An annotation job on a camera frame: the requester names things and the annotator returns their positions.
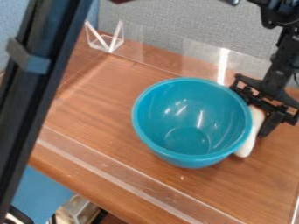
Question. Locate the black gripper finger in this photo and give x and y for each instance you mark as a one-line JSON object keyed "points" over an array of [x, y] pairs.
{"points": [[273, 119]]}

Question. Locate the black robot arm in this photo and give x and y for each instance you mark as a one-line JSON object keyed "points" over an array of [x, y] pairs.
{"points": [[39, 55]]}

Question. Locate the clear acrylic front barrier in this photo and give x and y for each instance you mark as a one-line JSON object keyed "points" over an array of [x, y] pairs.
{"points": [[136, 197]]}

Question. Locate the blue plastic bowl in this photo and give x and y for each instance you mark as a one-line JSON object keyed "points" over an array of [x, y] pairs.
{"points": [[193, 121]]}

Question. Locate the black object bottom left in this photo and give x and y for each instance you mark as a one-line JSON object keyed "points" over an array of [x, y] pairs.
{"points": [[17, 217]]}

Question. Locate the clear acrylic back barrier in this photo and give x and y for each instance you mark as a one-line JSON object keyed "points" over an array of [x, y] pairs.
{"points": [[188, 57]]}

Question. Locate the clear acrylic barrier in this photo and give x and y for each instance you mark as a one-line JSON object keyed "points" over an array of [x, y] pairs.
{"points": [[136, 197], [188, 57]]}

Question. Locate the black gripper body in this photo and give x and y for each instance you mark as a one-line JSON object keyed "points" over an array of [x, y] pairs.
{"points": [[250, 90]]}

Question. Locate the white toy mushroom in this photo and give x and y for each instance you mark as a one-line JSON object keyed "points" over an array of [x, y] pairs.
{"points": [[258, 116]]}

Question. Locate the metal frame under table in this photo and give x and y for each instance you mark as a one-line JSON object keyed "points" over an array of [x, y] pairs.
{"points": [[77, 211]]}

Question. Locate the clear acrylic corner bracket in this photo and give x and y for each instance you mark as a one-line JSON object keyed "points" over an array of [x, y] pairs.
{"points": [[105, 42]]}

